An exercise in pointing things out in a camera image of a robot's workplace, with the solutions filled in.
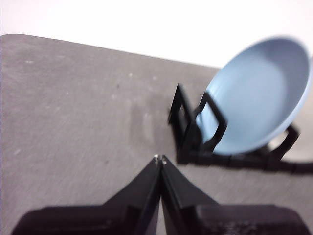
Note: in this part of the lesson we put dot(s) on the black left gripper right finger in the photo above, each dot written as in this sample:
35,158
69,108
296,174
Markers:
200,220

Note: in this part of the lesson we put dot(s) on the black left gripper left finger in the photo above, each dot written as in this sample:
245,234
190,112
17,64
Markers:
117,218

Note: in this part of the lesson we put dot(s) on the blue plate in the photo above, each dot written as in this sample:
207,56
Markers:
256,93

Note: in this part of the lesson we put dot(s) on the black plate rack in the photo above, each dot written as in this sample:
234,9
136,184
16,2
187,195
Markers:
182,139

